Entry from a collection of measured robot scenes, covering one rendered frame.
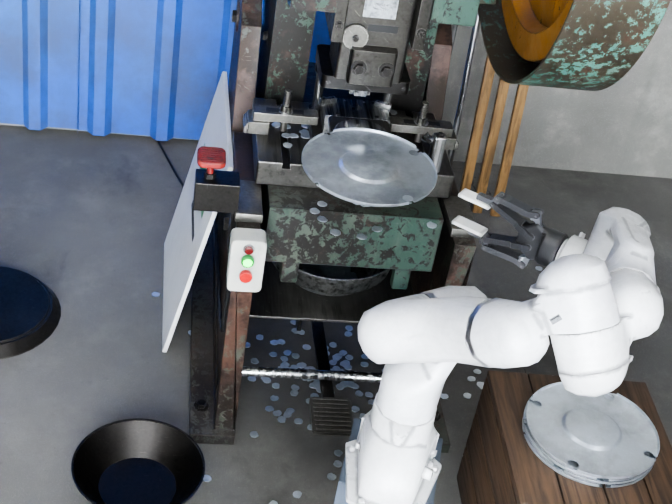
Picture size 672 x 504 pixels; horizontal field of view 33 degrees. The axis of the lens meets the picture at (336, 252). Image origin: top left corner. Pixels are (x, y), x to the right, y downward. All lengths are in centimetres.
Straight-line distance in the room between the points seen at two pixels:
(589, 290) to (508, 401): 86
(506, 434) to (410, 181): 58
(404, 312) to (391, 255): 68
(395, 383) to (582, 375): 41
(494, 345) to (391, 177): 71
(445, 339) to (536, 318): 17
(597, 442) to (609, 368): 73
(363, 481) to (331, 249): 65
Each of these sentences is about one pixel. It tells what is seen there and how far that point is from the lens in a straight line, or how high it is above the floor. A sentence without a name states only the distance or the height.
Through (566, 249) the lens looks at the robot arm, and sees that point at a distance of 221.
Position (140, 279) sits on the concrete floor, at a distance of 327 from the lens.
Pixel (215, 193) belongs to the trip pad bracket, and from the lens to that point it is 240.
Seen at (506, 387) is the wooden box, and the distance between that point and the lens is 257.
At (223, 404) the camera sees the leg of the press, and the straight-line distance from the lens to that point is 273.
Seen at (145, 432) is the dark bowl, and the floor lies 5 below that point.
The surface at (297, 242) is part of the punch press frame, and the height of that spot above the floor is 56.
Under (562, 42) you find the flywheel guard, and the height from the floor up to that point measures 115.
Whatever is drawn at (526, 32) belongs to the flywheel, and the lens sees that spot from 252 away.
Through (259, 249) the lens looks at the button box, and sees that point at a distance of 238.
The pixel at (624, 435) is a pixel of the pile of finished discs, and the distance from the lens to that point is 252.
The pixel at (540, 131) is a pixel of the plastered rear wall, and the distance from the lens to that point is 411.
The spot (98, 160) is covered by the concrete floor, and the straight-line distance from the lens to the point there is 381.
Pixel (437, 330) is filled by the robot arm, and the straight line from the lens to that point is 183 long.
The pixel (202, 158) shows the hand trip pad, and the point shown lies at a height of 76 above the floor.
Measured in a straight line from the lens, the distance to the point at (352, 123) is 253.
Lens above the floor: 197
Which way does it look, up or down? 34 degrees down
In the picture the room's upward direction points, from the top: 10 degrees clockwise
